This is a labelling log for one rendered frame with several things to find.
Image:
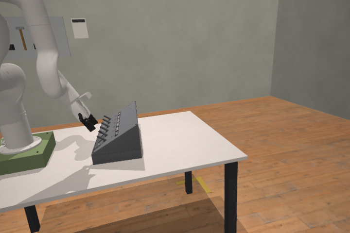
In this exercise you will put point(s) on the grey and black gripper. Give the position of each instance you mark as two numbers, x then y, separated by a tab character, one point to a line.
82	113

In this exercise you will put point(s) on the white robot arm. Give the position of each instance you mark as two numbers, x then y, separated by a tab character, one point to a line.
14	124

